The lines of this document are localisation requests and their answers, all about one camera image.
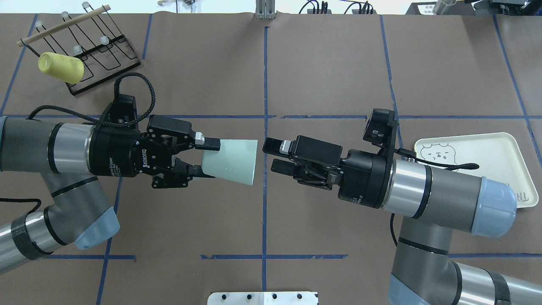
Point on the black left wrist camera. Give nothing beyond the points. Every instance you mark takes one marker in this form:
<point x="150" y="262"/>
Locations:
<point x="122" y="109"/>

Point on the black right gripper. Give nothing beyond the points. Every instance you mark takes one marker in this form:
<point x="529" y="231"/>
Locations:
<point x="365" y="178"/>

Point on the light green cup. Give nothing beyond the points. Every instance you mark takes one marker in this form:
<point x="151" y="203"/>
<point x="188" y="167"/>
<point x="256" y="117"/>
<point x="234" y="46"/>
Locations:
<point x="235" y="161"/>

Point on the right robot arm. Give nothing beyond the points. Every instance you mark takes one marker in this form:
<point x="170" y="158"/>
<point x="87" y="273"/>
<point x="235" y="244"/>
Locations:
<point x="432" y="201"/>

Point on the white bear print tray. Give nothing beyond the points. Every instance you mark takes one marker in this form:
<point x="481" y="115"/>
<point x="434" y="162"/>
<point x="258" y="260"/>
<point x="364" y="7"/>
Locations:
<point x="497" y="154"/>

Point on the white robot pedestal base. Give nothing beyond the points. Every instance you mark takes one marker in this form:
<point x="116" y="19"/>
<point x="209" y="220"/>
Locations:
<point x="264" y="298"/>

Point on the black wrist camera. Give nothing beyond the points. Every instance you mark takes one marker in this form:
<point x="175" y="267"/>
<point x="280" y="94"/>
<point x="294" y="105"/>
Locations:
<point x="122" y="109"/>
<point x="381" y="128"/>

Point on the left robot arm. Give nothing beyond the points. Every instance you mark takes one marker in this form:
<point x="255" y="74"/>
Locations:
<point x="70" y="158"/>

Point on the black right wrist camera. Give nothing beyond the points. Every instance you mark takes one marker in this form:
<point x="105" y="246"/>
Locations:
<point x="381" y="128"/>

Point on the wooden rack dowel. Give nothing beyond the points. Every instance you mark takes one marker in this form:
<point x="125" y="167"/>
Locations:
<point x="50" y="31"/>

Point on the black wire cup rack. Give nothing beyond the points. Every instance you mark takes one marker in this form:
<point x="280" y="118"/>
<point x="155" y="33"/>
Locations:
<point x="98" y="42"/>

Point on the yellow cup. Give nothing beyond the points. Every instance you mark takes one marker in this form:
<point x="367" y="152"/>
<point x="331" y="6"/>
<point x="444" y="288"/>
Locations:
<point x="65" y="68"/>

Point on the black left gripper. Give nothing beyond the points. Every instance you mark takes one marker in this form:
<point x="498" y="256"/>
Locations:
<point x="115" y="151"/>

